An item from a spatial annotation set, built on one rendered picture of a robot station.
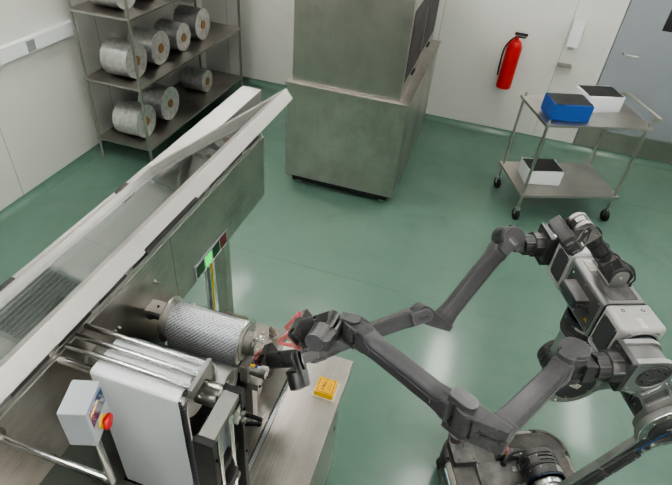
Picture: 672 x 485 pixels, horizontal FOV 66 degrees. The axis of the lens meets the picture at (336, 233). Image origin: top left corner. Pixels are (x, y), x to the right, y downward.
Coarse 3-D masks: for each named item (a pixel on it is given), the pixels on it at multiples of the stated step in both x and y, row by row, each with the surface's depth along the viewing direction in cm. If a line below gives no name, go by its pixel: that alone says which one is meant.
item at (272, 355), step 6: (270, 348) 172; (276, 348) 175; (264, 354) 169; (270, 354) 169; (276, 354) 167; (264, 360) 168; (270, 360) 168; (276, 360) 166; (270, 366) 168; (276, 366) 167; (270, 372) 170
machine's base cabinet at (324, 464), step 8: (336, 416) 216; (336, 424) 227; (328, 440) 209; (328, 448) 217; (328, 456) 226; (320, 464) 203; (328, 464) 235; (320, 472) 210; (312, 480) 190; (320, 480) 218
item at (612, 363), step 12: (612, 348) 138; (624, 348) 134; (600, 360) 134; (612, 360) 133; (624, 360) 134; (636, 360) 131; (600, 372) 133; (612, 372) 133; (624, 372) 133; (612, 384) 139; (624, 384) 135
